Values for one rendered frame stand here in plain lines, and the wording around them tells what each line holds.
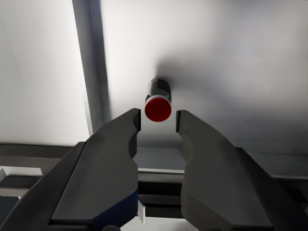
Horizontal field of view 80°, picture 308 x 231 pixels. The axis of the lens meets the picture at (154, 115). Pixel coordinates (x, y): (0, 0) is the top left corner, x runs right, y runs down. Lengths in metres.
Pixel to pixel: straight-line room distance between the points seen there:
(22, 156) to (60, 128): 0.05
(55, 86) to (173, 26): 0.13
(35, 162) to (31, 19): 0.15
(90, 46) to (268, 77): 0.16
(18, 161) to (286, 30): 0.29
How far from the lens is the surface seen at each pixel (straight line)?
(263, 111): 0.22
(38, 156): 0.25
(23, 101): 0.24
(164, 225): 0.35
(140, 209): 0.22
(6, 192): 0.32
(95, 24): 0.18
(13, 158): 0.27
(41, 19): 0.20
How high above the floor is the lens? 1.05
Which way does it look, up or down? 59 degrees down
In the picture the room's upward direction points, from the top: 177 degrees counter-clockwise
